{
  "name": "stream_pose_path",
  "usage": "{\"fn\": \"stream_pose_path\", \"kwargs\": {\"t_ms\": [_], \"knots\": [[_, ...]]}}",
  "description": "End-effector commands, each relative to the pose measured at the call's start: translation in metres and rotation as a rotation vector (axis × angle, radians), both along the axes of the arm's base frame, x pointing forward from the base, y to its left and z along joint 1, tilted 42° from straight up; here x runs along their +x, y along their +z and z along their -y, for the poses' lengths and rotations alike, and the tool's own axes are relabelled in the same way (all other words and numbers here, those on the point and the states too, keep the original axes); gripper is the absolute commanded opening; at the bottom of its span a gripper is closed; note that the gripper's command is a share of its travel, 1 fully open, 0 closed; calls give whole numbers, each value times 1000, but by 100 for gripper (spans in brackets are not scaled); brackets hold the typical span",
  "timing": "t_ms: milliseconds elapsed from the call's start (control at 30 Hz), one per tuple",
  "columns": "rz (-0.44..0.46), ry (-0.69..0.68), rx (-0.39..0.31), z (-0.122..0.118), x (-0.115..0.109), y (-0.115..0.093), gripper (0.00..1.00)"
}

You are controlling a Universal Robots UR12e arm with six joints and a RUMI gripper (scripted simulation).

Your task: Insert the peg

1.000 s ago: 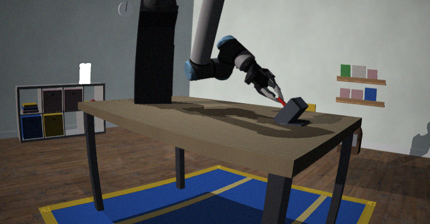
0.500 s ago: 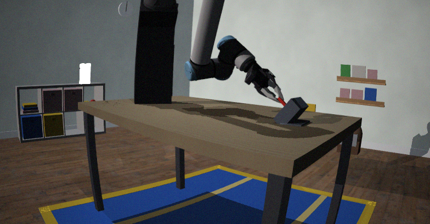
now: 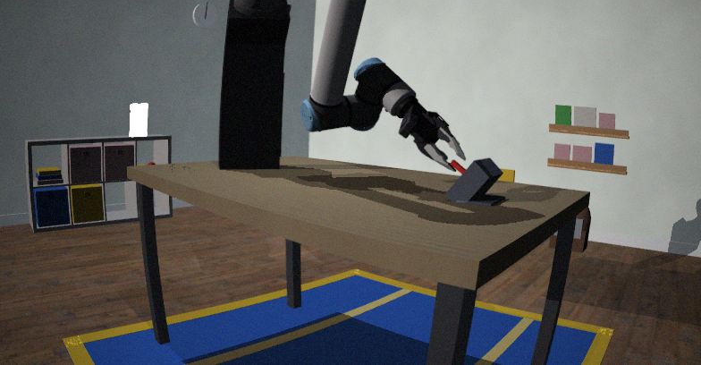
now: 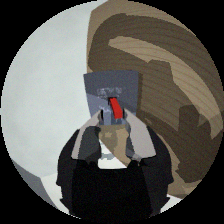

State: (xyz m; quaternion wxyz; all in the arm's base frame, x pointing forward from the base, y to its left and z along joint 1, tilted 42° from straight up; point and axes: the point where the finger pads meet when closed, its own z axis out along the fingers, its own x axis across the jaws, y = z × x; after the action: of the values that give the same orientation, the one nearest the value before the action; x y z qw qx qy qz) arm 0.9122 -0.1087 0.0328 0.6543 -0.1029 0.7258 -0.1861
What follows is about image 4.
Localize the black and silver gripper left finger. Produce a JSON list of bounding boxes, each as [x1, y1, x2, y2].
[[56, 109, 103, 187]]

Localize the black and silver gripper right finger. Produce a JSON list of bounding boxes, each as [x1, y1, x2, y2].
[[123, 108, 174, 185]]

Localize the red peg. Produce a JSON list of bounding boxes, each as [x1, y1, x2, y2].
[[109, 98, 122, 119]]

